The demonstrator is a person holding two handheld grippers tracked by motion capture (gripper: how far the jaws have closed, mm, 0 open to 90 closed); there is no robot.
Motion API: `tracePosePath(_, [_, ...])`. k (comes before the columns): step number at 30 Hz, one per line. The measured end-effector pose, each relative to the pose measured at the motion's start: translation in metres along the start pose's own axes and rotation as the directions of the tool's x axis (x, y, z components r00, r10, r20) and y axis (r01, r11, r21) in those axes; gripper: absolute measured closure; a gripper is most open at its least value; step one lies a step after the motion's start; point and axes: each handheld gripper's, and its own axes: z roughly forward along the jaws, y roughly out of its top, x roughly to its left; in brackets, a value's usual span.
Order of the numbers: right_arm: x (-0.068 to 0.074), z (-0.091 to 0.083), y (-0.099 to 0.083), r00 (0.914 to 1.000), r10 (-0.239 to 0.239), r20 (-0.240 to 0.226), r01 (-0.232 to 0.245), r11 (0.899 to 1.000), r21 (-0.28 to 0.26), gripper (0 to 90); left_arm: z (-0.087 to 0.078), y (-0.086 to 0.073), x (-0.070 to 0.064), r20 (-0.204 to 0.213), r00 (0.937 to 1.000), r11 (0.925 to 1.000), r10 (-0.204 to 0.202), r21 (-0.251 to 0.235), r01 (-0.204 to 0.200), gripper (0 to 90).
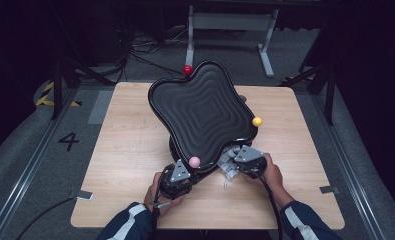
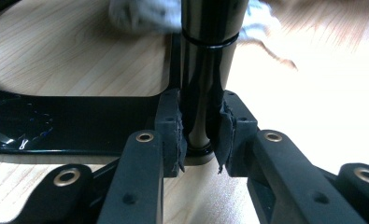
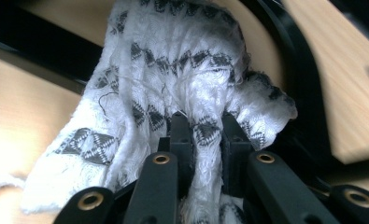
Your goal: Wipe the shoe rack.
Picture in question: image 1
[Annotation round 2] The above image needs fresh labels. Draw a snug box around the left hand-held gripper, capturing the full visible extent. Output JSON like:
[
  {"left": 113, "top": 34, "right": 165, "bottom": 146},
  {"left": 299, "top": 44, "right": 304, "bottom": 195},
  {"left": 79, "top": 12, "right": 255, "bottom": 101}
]
[{"left": 158, "top": 159, "right": 194, "bottom": 201}]

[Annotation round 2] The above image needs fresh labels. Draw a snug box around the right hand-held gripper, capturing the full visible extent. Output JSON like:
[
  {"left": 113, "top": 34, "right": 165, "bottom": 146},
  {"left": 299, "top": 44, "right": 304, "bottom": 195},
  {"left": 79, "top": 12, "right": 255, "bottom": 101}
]
[{"left": 233, "top": 144, "right": 269, "bottom": 179}]

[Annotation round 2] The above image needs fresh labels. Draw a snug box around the white patterned knitted cloth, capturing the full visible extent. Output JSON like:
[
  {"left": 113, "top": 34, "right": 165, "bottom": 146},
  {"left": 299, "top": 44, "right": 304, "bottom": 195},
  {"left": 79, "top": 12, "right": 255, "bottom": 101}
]
[{"left": 217, "top": 144, "right": 249, "bottom": 190}]

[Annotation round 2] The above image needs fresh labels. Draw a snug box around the black wavy tiered tray stand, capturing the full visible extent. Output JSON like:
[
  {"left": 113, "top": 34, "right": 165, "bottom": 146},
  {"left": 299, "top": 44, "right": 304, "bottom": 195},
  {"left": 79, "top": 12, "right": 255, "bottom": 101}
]
[{"left": 147, "top": 59, "right": 264, "bottom": 183}]

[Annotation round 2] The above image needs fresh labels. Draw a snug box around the person's right hand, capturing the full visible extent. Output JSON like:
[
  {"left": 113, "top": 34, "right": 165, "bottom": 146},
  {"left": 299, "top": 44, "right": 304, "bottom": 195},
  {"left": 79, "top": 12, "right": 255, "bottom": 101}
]
[{"left": 250, "top": 152, "right": 284, "bottom": 198}]

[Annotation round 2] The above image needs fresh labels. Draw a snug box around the person's left hand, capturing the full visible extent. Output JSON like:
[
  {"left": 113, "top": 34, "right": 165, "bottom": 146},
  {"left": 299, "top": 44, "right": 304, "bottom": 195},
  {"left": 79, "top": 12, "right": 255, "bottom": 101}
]
[{"left": 143, "top": 171, "right": 186, "bottom": 218}]

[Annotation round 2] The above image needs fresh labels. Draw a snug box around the grey tape piece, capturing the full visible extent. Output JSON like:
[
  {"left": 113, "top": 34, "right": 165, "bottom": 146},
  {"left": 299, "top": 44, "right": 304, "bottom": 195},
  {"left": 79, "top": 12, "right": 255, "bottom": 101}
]
[
  {"left": 319, "top": 185, "right": 340, "bottom": 195},
  {"left": 72, "top": 189, "right": 95, "bottom": 202}
]

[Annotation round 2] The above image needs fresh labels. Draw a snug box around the black tripod stand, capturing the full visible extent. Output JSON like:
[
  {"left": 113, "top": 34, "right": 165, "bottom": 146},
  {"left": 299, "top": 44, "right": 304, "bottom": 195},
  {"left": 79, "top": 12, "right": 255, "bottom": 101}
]
[
  {"left": 279, "top": 63, "right": 337, "bottom": 127},
  {"left": 49, "top": 56, "right": 116, "bottom": 121}
]

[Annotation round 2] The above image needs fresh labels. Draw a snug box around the grey floor tape patch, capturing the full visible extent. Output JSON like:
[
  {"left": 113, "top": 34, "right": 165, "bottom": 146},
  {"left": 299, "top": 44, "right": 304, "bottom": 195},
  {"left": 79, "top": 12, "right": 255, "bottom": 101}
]
[{"left": 87, "top": 90, "right": 115, "bottom": 126}]

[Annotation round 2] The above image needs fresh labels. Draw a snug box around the grey metal stand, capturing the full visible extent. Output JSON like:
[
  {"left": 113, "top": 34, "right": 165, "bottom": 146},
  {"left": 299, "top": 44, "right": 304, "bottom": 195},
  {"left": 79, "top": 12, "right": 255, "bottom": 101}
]
[{"left": 184, "top": 4, "right": 280, "bottom": 78}]

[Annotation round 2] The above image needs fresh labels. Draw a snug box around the yellow black hazard tape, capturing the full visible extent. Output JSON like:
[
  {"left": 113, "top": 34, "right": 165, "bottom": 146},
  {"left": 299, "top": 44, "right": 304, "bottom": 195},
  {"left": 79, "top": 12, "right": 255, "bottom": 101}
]
[{"left": 34, "top": 81, "right": 83, "bottom": 108}]

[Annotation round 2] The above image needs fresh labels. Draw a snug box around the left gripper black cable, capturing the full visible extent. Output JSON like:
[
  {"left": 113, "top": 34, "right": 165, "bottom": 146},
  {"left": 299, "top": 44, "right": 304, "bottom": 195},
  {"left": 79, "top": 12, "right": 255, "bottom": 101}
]
[{"left": 150, "top": 189, "right": 162, "bottom": 240}]

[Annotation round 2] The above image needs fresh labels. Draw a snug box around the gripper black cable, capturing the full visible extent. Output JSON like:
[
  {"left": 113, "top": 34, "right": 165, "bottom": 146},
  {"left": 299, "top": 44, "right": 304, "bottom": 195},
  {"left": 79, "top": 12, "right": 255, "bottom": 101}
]
[
  {"left": 255, "top": 173, "right": 285, "bottom": 240},
  {"left": 150, "top": 189, "right": 162, "bottom": 240}
]

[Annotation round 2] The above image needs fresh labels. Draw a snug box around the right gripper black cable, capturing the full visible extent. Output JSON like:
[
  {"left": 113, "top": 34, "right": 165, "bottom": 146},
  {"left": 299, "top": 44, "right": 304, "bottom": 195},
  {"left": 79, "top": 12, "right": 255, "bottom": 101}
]
[{"left": 255, "top": 173, "right": 285, "bottom": 240}]

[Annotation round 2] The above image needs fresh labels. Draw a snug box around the metal floor rail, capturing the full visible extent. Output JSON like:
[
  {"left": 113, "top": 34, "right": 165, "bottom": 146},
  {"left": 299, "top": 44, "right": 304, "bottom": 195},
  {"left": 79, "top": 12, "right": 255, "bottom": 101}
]
[
  {"left": 0, "top": 89, "right": 80, "bottom": 240},
  {"left": 308, "top": 93, "right": 386, "bottom": 240}
]

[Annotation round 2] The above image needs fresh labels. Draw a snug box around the black floor cable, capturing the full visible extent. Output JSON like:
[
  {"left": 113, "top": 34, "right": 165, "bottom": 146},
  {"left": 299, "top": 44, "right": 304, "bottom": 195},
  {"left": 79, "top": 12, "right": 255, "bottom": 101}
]
[{"left": 16, "top": 197, "right": 77, "bottom": 240}]

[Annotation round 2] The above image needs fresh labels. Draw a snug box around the bundle of black floor cables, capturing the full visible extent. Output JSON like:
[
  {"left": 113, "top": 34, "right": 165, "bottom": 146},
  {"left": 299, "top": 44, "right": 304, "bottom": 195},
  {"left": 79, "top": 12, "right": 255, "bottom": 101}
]
[{"left": 116, "top": 28, "right": 190, "bottom": 77}]

